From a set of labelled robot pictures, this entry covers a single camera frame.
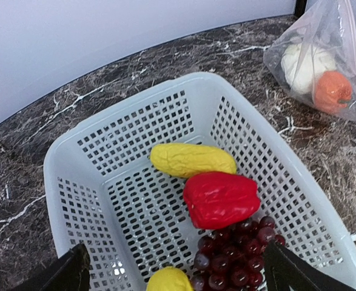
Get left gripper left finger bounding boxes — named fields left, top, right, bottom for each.
left=13, top=243, right=90, bottom=291

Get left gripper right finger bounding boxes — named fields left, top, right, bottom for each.
left=263, top=241, right=353, bottom=291

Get white plastic basket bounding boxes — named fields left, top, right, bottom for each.
left=44, top=73, right=356, bottom=290

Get orange toy pumpkin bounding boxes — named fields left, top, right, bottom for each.
left=313, top=71, right=352, bottom=115

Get white toy cauliflower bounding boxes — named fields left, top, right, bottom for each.
left=281, top=44, right=336, bottom=95

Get clear zip top bag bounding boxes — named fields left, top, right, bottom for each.
left=263, top=1, right=356, bottom=121

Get dark red toy grapes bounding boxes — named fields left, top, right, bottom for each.
left=190, top=216, right=285, bottom=290

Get yellow toy fruit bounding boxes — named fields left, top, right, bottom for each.
left=150, top=143, right=237, bottom=178
left=146, top=266, right=193, bottom=291

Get red toy bell pepper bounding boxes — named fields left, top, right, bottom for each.
left=183, top=172, right=261, bottom=230

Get right black frame post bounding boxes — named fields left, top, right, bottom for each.
left=294, top=0, right=307, bottom=18

